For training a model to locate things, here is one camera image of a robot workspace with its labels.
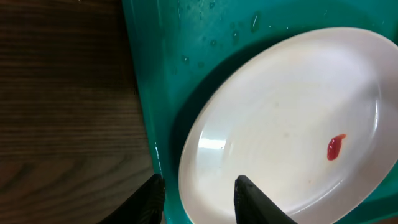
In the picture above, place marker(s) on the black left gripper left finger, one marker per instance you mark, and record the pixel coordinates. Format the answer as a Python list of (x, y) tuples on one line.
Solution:
[(144, 206)]

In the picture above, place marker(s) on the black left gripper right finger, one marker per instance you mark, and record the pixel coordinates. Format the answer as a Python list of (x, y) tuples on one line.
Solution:
[(252, 206)]

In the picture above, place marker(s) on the white plate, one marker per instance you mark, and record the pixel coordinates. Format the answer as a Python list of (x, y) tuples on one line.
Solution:
[(311, 121)]

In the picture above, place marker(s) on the teal plastic tray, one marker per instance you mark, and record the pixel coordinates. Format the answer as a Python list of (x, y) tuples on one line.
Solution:
[(183, 50)]

